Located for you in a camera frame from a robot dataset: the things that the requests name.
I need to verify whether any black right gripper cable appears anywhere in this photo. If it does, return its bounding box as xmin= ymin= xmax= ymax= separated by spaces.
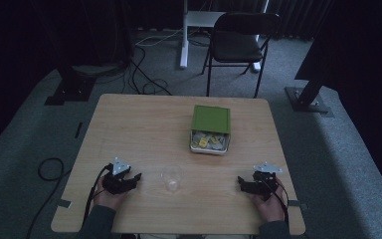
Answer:
xmin=260 ymin=172 xmax=291 ymax=231

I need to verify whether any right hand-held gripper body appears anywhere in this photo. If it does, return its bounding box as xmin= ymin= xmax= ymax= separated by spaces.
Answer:
xmin=247 ymin=161 xmax=284 ymax=201

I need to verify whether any black folding chair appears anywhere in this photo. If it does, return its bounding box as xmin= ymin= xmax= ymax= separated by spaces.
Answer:
xmin=201 ymin=12 xmax=283 ymax=100

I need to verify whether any white floor cable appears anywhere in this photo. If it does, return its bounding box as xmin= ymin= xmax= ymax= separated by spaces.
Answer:
xmin=134 ymin=27 xmax=200 ymax=48

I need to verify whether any person's right hand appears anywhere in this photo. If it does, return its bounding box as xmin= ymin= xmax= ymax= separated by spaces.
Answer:
xmin=247 ymin=176 xmax=287 ymax=224

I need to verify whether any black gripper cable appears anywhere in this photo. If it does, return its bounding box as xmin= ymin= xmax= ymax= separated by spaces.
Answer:
xmin=82 ymin=163 xmax=113 ymax=228
xmin=260 ymin=172 xmax=291 ymax=231

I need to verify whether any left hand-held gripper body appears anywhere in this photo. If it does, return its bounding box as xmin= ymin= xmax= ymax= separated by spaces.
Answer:
xmin=101 ymin=156 xmax=132 ymax=195

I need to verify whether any black looped floor cable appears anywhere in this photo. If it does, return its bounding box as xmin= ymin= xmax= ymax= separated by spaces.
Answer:
xmin=25 ymin=156 xmax=73 ymax=239

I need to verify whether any grey tape piece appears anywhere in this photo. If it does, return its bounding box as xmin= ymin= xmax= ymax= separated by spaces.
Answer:
xmin=287 ymin=199 xmax=308 ymax=211
xmin=57 ymin=197 xmax=73 ymax=209

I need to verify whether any person's left hand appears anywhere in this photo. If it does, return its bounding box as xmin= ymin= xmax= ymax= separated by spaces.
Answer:
xmin=94 ymin=184 xmax=129 ymax=212

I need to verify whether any white box with green lid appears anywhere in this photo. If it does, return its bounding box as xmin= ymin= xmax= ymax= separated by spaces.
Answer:
xmin=188 ymin=105 xmax=232 ymax=156

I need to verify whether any dark curtain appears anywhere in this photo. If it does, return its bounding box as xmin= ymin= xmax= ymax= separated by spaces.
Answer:
xmin=267 ymin=0 xmax=334 ymax=42

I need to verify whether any clear plastic cup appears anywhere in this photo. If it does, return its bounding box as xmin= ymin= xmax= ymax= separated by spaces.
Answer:
xmin=160 ymin=163 xmax=184 ymax=193

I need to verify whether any pile of small packets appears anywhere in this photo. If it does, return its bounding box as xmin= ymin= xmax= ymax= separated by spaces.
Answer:
xmin=191 ymin=130 xmax=229 ymax=152

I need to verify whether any black stand with base plate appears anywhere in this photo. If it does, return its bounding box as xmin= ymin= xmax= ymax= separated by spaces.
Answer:
xmin=44 ymin=0 xmax=131 ymax=107
xmin=284 ymin=0 xmax=335 ymax=119

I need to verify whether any white desk frame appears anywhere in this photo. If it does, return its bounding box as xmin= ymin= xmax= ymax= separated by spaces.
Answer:
xmin=178 ymin=0 xmax=271 ymax=73

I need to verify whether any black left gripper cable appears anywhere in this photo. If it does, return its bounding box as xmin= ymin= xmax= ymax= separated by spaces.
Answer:
xmin=82 ymin=163 xmax=113 ymax=228

